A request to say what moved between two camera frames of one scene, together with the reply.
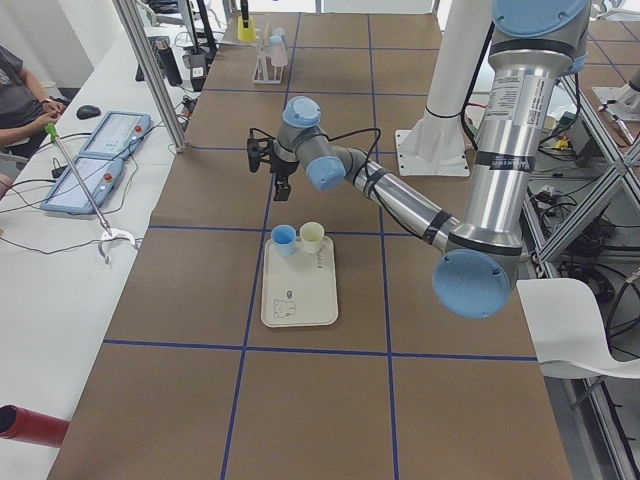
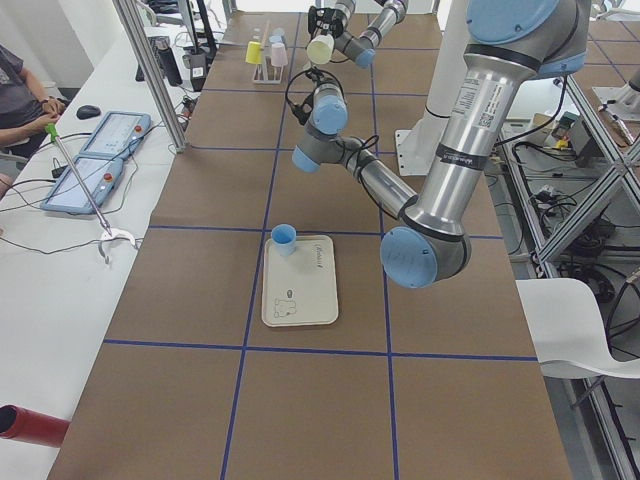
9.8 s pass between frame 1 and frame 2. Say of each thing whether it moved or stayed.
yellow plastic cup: moved
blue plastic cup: stayed
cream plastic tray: stayed
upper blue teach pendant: stayed
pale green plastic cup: moved
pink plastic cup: stayed
